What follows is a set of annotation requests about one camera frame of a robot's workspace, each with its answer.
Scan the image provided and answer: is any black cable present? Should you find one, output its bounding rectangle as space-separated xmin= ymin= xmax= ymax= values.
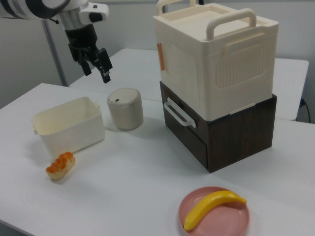
xmin=301 ymin=97 xmax=311 ymax=123

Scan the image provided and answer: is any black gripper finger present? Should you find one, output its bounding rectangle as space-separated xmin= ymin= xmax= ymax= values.
xmin=81 ymin=60 xmax=93 ymax=76
xmin=94 ymin=48 xmax=114 ymax=85

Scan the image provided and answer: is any grey metal pole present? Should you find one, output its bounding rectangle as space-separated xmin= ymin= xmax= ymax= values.
xmin=41 ymin=19 xmax=69 ymax=87

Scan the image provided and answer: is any dark wooden drawer cabinet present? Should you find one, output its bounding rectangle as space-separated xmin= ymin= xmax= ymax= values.
xmin=159 ymin=81 xmax=278 ymax=174

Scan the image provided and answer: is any small beige trash can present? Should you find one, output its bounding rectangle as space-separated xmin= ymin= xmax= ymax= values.
xmin=106 ymin=88 xmax=144 ymax=130

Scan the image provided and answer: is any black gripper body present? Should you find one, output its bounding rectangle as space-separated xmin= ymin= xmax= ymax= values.
xmin=64 ymin=23 xmax=102 ymax=65

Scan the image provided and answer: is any white open plastic box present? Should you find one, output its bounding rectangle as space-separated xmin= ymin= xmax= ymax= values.
xmin=31 ymin=96 xmax=106 ymax=159

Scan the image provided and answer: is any yellow toy banana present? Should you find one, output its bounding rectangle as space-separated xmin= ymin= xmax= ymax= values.
xmin=184 ymin=190 xmax=247 ymax=231

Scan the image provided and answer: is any large cream storage box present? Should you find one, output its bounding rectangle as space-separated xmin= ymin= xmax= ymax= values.
xmin=153 ymin=0 xmax=279 ymax=121

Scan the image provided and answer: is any pink plate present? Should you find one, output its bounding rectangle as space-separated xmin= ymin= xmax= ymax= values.
xmin=178 ymin=186 xmax=251 ymax=236

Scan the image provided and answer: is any orange glazed toy bread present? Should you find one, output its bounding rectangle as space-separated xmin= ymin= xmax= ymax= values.
xmin=46 ymin=151 xmax=76 ymax=181

